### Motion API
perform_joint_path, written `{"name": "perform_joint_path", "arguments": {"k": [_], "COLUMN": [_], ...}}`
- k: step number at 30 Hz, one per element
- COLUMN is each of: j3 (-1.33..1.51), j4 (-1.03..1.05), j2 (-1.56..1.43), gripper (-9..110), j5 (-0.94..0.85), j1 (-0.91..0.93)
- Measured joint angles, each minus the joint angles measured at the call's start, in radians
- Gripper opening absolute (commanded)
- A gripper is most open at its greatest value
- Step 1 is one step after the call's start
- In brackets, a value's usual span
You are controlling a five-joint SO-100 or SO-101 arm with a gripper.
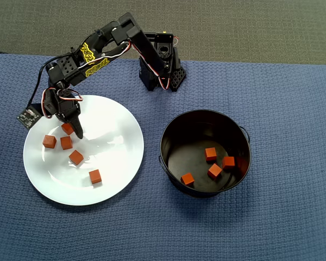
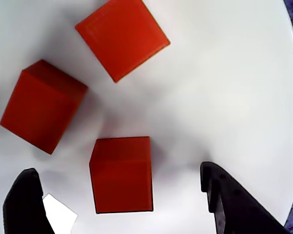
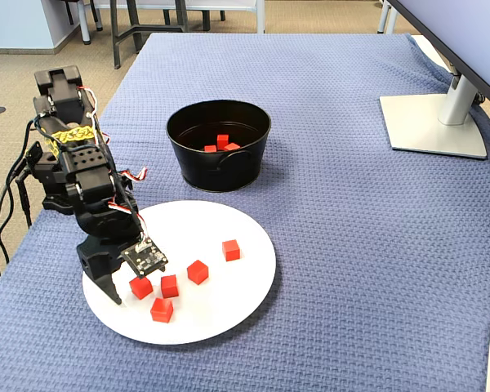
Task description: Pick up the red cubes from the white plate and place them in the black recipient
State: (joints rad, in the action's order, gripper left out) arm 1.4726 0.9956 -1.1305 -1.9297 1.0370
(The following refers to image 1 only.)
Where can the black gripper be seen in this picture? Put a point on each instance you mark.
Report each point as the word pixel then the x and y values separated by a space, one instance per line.
pixel 68 116

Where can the red cube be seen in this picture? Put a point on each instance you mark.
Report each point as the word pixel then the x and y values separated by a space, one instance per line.
pixel 187 179
pixel 76 157
pixel 94 176
pixel 210 154
pixel 67 129
pixel 228 162
pixel 214 171
pixel 66 143
pixel 49 141

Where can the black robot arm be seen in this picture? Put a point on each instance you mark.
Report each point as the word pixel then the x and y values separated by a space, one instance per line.
pixel 141 40

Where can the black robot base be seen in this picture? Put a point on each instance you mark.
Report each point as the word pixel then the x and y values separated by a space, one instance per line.
pixel 176 79

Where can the white round plate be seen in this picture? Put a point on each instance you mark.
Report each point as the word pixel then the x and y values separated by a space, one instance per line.
pixel 111 163

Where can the black metal bucket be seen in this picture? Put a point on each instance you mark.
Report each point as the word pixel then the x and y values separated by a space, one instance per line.
pixel 201 191

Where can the blue woven tablecloth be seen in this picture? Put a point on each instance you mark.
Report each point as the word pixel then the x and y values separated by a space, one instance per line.
pixel 233 231

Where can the small wrist camera circuit board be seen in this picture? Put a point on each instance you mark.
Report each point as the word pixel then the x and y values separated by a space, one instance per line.
pixel 28 117

